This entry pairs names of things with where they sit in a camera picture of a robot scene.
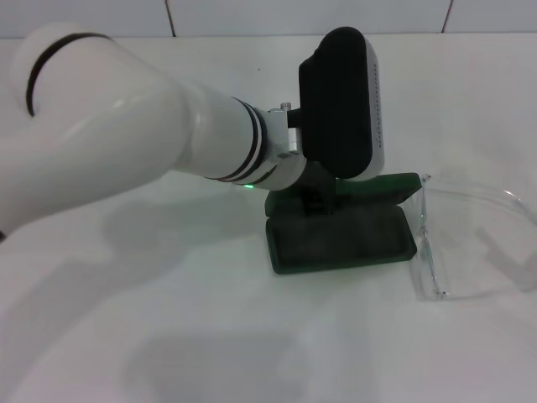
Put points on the silver left camera mount bracket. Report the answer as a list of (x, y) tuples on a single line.
[(281, 130)]

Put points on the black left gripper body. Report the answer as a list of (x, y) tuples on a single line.
[(319, 189)]

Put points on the green glasses case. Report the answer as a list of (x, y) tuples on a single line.
[(335, 243)]

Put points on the clear white glasses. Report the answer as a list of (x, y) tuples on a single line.
[(428, 268)]

